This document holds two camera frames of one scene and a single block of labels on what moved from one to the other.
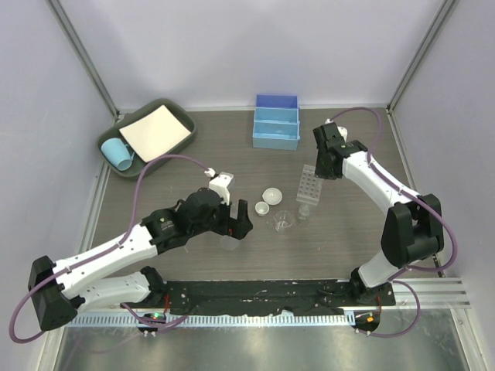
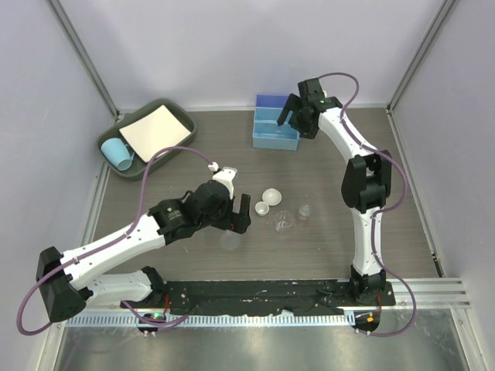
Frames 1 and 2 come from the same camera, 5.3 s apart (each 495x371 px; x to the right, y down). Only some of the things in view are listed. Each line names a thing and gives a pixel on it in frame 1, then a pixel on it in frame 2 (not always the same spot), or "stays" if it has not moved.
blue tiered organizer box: [276, 122] stays
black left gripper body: [220, 222] stays
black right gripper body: [322, 171] -> [304, 127]
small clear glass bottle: [303, 217] stays
